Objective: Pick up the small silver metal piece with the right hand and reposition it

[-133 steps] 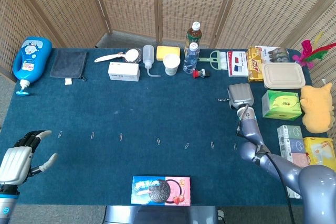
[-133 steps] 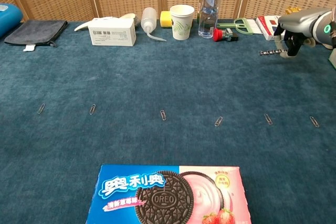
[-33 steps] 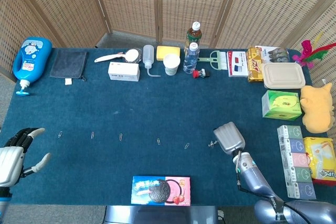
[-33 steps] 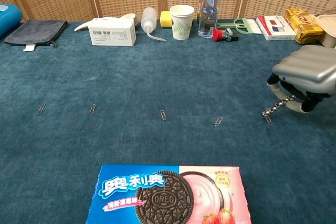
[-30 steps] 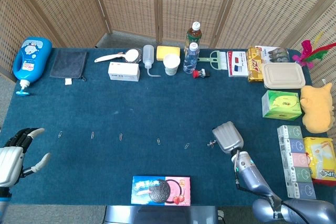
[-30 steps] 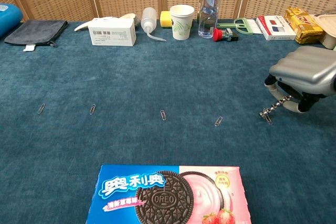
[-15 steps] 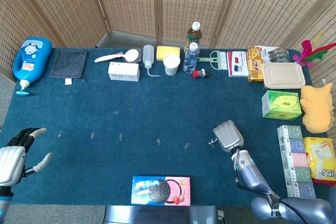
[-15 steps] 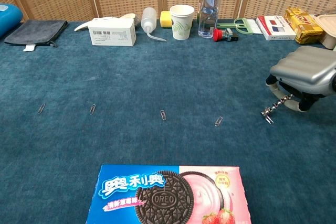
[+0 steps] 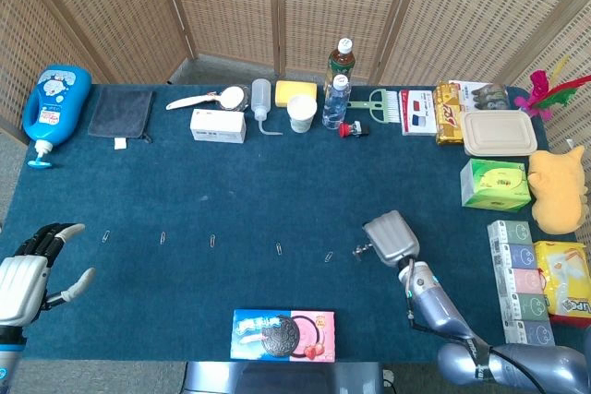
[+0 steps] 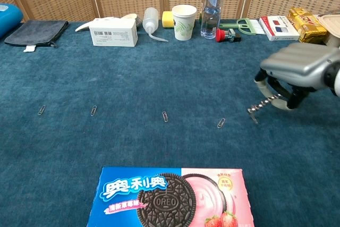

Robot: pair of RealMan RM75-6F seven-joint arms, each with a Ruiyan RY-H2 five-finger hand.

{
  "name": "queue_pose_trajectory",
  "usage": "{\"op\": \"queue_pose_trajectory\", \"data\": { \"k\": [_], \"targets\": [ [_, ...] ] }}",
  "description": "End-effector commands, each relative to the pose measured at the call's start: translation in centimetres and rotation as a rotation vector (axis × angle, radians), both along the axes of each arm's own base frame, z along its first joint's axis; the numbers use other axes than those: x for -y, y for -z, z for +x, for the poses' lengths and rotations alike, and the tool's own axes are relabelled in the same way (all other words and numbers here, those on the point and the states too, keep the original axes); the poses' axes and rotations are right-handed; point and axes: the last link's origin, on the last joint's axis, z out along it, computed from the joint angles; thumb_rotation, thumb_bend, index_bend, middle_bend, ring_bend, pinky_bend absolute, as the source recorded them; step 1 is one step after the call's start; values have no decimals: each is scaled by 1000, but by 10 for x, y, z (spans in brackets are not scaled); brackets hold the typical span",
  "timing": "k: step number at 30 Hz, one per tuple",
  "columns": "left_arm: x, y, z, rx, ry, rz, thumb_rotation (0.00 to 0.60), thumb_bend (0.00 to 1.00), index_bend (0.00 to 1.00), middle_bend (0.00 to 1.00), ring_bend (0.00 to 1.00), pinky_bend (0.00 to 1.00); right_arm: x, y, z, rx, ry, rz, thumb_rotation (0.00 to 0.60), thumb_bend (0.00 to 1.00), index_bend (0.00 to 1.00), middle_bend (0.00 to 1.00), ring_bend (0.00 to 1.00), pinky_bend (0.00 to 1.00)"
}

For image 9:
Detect yellow plush toy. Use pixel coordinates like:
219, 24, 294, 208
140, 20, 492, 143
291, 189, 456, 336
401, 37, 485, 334
526, 144, 591, 234

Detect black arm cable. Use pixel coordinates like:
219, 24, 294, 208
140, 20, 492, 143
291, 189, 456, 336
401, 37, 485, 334
493, 346, 553, 394

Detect yellow sponge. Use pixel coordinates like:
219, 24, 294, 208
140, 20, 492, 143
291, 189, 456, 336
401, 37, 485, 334
274, 80, 319, 108

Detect green white hand brush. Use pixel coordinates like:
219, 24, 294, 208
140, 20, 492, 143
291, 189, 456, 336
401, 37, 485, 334
346, 88, 402, 125

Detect golden yellow snack pack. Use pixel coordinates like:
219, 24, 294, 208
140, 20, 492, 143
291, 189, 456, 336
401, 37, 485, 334
434, 80, 464, 145

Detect white cardboard box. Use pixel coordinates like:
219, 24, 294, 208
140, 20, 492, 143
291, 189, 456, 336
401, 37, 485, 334
189, 108, 247, 144

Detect white box red blue squares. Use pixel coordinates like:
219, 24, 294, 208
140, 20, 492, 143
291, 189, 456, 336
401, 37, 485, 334
398, 88, 439, 137

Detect pastel tissue multipack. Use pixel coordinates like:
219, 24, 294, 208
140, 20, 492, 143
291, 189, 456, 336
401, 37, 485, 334
487, 220, 558, 347

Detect yellow red snack bag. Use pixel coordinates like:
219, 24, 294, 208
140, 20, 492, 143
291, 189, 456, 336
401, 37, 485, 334
533, 240, 591, 328

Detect printed white snack packet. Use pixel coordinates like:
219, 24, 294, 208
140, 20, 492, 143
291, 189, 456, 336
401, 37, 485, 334
450, 80, 512, 112

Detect beige lidded lunch box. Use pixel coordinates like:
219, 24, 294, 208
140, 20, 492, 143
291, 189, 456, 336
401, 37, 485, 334
460, 110, 539, 157

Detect wooden rattan folding screen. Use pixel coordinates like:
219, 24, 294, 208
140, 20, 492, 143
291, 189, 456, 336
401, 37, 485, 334
0, 0, 591, 160

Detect paper cup with leaf print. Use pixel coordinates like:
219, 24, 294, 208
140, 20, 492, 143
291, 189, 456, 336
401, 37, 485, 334
286, 94, 319, 134

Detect grey robot torso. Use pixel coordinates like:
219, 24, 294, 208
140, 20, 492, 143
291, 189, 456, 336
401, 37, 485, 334
182, 360, 385, 394

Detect white long-handled round brush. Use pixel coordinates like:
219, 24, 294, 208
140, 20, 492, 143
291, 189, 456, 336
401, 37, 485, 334
165, 84, 252, 113

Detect clear water bottle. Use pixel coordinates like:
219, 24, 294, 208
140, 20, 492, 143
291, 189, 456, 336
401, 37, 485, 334
321, 74, 352, 130

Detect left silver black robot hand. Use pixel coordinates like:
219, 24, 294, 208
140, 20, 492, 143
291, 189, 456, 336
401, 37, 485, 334
0, 222, 97, 327

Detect dark grey cloth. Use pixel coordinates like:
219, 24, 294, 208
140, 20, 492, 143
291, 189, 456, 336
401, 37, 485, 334
87, 88, 155, 150

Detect translucent squeeze wash bottle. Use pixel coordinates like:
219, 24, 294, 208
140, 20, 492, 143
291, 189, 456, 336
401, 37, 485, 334
250, 78, 283, 137

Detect green tea bottle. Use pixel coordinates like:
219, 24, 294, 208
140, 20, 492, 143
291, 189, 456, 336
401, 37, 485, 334
328, 38, 356, 90

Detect Oreo cookie box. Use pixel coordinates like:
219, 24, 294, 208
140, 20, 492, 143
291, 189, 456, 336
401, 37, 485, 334
229, 309, 337, 362

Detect blue detergent bottle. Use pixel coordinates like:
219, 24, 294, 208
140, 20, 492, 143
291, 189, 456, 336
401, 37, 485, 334
21, 65, 93, 169

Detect red emergency stop button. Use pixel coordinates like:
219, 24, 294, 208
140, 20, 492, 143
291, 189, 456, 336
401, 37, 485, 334
338, 120, 371, 139

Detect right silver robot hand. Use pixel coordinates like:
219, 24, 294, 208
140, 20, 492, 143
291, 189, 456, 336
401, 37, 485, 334
362, 209, 420, 269

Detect dark blue carpet mat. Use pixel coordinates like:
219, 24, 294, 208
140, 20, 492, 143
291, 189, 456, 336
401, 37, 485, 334
0, 84, 578, 363

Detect pink green feather shuttlecock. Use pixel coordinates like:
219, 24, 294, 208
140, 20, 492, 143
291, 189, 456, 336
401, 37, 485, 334
513, 54, 591, 122

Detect green tissue box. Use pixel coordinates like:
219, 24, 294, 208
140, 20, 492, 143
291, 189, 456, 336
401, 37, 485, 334
460, 158, 533, 212

